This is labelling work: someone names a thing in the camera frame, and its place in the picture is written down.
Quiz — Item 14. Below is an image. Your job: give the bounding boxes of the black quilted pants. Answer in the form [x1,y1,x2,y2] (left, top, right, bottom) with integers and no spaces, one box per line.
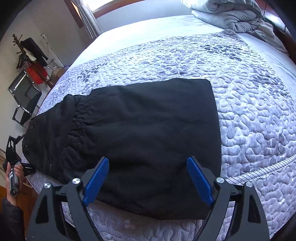
[22,78,222,220]

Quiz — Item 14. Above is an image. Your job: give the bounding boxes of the person's left hand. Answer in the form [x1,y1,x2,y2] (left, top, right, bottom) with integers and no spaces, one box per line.
[6,162,24,207]

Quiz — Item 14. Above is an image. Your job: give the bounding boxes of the person in dark jacket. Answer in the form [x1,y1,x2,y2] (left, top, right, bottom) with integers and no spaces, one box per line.
[1,197,26,241]

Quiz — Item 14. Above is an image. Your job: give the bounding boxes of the black chrome chair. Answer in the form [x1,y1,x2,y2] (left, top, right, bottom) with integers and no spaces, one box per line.
[8,70,42,126]

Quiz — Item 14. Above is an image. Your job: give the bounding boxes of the red hanging bag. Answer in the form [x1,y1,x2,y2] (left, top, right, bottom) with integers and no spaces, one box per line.
[26,62,47,84]

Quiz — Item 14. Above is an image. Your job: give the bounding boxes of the cardboard box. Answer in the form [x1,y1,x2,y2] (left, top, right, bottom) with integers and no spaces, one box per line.
[52,68,66,79]

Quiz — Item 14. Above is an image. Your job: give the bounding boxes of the white drying rack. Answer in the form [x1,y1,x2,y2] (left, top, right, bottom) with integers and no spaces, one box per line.
[41,33,65,77]

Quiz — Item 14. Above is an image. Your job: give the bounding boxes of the black hanging jacket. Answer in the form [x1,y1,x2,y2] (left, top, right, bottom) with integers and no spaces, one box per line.
[21,38,48,67]

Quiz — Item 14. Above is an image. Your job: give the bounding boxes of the wooden coat rack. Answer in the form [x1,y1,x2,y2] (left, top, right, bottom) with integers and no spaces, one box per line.
[13,34,54,88]

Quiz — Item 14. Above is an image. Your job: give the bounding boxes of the quilted white bed mattress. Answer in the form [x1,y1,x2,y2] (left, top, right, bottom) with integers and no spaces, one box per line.
[21,14,296,241]

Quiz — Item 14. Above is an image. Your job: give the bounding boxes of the white window curtain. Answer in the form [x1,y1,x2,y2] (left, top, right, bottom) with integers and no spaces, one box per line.
[72,0,103,40]

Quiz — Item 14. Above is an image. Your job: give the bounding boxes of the grey crumpled duvet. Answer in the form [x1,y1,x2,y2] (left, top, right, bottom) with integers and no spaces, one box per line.
[181,0,288,54]

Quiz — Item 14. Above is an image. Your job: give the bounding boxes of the dark wooden headboard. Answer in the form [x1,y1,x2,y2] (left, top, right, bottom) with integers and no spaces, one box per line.
[256,0,295,63]

